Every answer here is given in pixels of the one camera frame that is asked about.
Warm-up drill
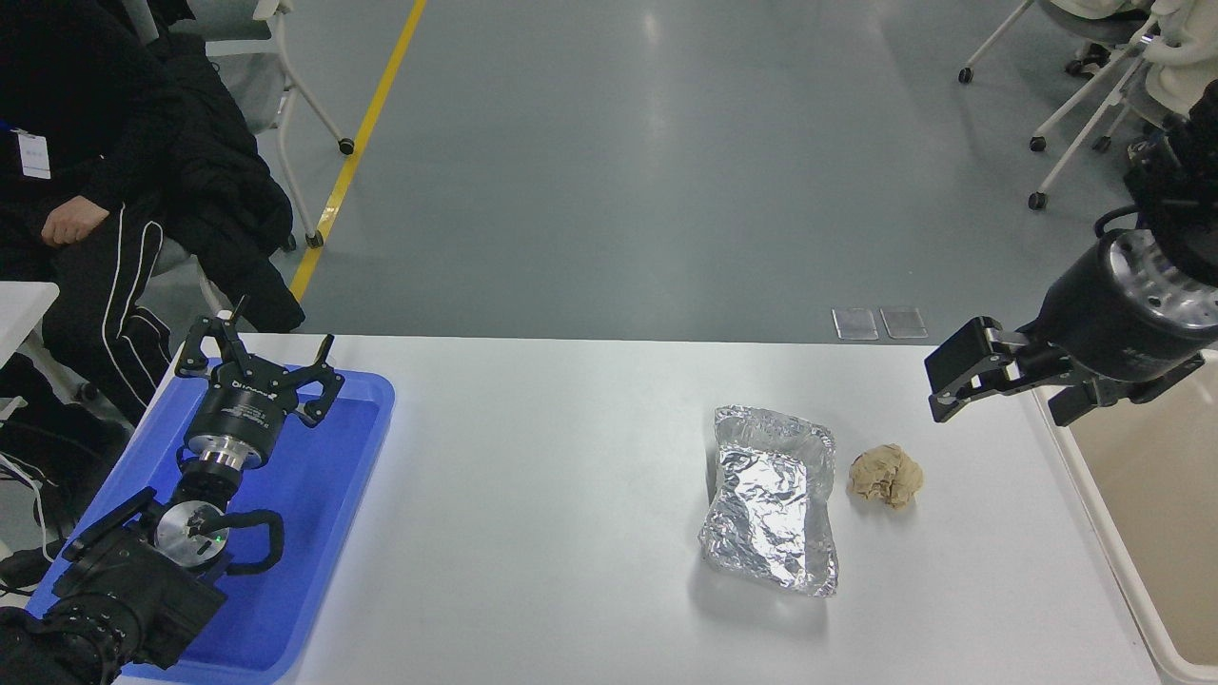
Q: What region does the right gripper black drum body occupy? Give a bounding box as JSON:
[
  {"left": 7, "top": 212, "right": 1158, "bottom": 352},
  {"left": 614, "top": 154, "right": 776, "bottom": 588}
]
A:
[{"left": 1031, "top": 236, "right": 1208, "bottom": 383}]

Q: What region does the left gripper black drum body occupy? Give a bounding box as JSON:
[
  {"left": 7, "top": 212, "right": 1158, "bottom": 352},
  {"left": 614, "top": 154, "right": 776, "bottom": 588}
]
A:
[{"left": 185, "top": 366, "right": 299, "bottom": 458}]

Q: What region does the foil plate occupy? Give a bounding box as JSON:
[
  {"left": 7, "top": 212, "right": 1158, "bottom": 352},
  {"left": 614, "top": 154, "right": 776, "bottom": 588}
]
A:
[{"left": 697, "top": 405, "right": 840, "bottom": 598}]

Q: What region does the person's hand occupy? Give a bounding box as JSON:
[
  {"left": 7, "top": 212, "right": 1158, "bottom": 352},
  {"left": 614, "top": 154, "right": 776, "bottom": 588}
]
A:
[{"left": 42, "top": 197, "right": 111, "bottom": 248}]

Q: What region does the blue plastic tray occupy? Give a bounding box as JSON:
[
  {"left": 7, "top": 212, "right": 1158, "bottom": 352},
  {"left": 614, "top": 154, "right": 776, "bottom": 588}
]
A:
[{"left": 26, "top": 366, "right": 396, "bottom": 685}]

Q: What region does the large pale bin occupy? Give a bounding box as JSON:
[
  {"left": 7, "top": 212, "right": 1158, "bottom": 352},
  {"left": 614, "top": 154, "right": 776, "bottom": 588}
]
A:
[{"left": 1032, "top": 350, "right": 1218, "bottom": 685}]

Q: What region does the crumpled tan paper ball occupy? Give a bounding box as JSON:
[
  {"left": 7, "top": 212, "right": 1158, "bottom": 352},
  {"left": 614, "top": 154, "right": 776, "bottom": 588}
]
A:
[{"left": 847, "top": 443, "right": 925, "bottom": 511}]

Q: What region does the small white side table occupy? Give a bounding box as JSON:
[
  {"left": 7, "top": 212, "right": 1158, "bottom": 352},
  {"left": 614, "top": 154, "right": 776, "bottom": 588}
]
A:
[{"left": 0, "top": 282, "right": 96, "bottom": 420}]

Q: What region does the black jacket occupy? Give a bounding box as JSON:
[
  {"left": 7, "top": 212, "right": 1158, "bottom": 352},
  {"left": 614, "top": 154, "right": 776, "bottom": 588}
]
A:
[{"left": 143, "top": 29, "right": 306, "bottom": 334}]

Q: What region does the white leg wheeled chair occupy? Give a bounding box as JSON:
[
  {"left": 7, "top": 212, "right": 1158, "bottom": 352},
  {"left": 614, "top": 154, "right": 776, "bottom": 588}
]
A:
[
  {"left": 1027, "top": 38, "right": 1173, "bottom": 212},
  {"left": 958, "top": 0, "right": 1150, "bottom": 86}
]

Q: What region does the white name badge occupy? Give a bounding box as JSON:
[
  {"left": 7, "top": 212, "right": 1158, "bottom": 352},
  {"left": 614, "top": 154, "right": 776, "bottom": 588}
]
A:
[{"left": 16, "top": 129, "right": 52, "bottom": 181}]

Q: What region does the cream padded coat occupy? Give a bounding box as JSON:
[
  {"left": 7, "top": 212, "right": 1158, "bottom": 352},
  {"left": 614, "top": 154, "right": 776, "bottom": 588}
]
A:
[{"left": 1140, "top": 0, "right": 1218, "bottom": 120}]

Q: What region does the seated person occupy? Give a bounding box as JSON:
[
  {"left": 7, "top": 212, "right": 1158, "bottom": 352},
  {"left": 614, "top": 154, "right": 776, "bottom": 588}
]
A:
[{"left": 0, "top": 0, "right": 191, "bottom": 429}]

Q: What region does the white floor cable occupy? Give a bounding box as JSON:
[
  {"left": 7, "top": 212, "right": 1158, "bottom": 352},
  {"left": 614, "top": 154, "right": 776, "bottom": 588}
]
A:
[{"left": 0, "top": 451, "right": 60, "bottom": 564}]

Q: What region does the white frame wheeled chair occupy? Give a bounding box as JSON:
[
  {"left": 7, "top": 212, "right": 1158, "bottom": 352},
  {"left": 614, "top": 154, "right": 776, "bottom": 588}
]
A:
[{"left": 203, "top": 0, "right": 356, "bottom": 250}]

